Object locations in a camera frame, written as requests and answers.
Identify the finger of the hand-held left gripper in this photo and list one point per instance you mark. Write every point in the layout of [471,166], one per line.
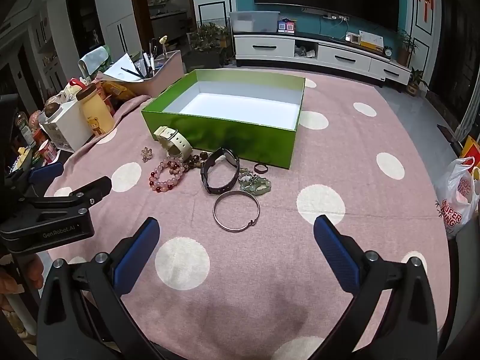
[47,172]
[93,189]

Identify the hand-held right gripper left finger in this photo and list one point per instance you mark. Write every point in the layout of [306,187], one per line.
[138,257]

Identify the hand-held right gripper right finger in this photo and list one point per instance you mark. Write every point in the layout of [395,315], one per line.
[335,257]

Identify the small flower brooch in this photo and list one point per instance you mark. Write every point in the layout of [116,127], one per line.
[147,154]

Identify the cream wrist watch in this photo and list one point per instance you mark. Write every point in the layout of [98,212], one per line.
[176,144]

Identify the silver bangle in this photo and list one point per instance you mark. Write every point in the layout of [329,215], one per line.
[236,193]

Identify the green cardboard box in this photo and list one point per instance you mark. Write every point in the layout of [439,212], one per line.
[225,138]

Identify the person's left hand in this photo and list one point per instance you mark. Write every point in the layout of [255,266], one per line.
[33,272]

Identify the red white cup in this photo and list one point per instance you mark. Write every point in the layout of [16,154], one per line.
[47,152]

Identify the white square box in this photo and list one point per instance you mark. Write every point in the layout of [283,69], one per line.
[69,129]

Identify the yellow bear bottle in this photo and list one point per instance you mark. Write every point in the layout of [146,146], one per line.
[97,116]

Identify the pink polka dot tablecloth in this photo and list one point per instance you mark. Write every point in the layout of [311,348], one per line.
[262,270]

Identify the orange snack packet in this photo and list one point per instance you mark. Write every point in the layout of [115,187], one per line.
[116,93]

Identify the green white rolled bag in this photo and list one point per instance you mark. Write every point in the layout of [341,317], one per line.
[92,60]

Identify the white paper sheet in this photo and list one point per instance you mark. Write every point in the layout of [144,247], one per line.
[123,69]

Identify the white red plastic bag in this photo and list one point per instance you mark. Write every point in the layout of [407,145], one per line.
[455,195]

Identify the pink pen container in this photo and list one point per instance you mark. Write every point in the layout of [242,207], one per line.
[165,73]

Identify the cluster of potted plants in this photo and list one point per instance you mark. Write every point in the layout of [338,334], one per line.
[210,37]

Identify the low potted plant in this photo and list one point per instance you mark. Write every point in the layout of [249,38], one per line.
[415,82]

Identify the small black alarm clock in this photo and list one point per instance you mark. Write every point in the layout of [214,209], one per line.
[388,52]

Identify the tall potted plant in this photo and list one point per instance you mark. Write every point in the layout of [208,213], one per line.
[405,50]

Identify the small white device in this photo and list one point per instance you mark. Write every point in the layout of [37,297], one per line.
[353,39]

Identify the yellow white desk calendar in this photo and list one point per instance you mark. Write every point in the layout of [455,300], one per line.
[371,40]

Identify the white television cabinet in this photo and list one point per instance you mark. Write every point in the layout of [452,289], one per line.
[270,47]

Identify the clear plastic storage box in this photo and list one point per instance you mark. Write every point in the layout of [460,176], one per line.
[255,22]

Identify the colourful desk placard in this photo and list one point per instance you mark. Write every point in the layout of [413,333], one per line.
[286,26]

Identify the white power strip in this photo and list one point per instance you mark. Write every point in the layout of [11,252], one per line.
[337,17]

